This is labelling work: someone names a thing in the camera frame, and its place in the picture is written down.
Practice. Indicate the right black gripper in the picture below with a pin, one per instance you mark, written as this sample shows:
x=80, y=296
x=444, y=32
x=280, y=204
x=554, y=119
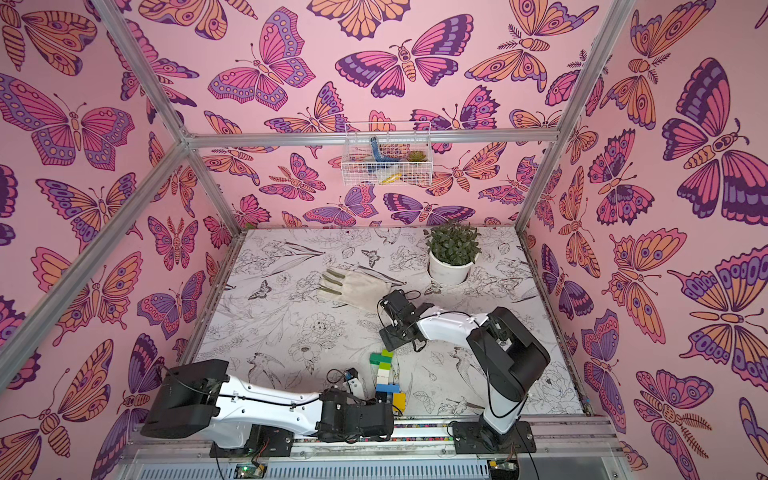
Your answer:
x=397, y=315

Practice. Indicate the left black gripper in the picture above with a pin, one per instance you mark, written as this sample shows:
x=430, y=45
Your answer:
x=377, y=404

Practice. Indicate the dark green lego brick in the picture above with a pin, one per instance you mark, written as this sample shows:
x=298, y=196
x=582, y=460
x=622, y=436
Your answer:
x=379, y=358

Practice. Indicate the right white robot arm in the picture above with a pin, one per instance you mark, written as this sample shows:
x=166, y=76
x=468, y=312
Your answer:
x=511, y=358

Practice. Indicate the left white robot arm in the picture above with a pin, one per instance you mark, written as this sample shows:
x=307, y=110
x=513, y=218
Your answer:
x=203, y=401

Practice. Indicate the beige work glove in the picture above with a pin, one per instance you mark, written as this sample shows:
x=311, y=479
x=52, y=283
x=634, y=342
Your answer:
x=352, y=288

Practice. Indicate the potted green plant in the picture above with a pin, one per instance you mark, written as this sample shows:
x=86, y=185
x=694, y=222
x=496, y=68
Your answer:
x=453, y=250

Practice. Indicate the green circuit board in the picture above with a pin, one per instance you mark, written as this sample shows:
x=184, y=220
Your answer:
x=249, y=471

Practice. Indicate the yellow item in basket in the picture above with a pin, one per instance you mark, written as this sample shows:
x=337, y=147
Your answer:
x=389, y=179

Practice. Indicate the blue toy in basket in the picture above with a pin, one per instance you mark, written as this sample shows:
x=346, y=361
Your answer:
x=380, y=161

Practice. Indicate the small green plant in basket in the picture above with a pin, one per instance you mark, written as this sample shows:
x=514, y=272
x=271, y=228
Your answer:
x=416, y=156

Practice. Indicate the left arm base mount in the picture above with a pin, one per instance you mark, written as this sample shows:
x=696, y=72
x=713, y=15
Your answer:
x=261, y=441

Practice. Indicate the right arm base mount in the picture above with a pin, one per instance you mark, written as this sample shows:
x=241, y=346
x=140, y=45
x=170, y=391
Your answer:
x=478, y=438

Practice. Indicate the white wire basket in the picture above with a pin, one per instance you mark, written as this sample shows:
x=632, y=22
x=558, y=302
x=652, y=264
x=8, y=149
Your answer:
x=393, y=152

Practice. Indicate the aluminium frame left diagonal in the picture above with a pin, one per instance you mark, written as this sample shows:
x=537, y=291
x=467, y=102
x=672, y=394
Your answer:
x=41, y=319

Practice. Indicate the aluminium frame right post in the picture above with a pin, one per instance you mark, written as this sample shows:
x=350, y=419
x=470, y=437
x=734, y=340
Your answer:
x=602, y=47

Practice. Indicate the aluminium frame post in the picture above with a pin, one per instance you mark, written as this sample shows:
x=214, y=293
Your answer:
x=117, y=27
x=602, y=47

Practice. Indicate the aluminium frame left post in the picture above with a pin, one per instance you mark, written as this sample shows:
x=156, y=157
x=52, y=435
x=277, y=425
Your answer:
x=117, y=27

